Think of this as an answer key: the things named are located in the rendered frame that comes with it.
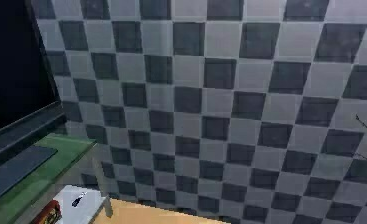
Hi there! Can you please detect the green glass television stand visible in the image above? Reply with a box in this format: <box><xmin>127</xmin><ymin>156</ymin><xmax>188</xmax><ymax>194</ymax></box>
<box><xmin>0</xmin><ymin>132</ymin><xmax>114</xmax><ymax>224</ymax></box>

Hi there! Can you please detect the white flat box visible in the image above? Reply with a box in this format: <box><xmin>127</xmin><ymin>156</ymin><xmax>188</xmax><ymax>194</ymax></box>
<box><xmin>52</xmin><ymin>184</ymin><xmax>107</xmax><ymax>224</ymax></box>

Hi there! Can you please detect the small black pen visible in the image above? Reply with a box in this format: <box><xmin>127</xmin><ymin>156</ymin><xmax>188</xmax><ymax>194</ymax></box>
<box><xmin>71</xmin><ymin>191</ymin><xmax>89</xmax><ymax>208</ymax></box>

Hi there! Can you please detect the red and yellow box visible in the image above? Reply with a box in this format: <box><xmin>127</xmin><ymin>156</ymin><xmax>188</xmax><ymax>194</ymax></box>
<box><xmin>30</xmin><ymin>199</ymin><xmax>63</xmax><ymax>224</ymax></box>

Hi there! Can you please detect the black television set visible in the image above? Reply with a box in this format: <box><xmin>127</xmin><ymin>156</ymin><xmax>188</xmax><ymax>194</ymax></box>
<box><xmin>0</xmin><ymin>0</ymin><xmax>68</xmax><ymax>205</ymax></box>

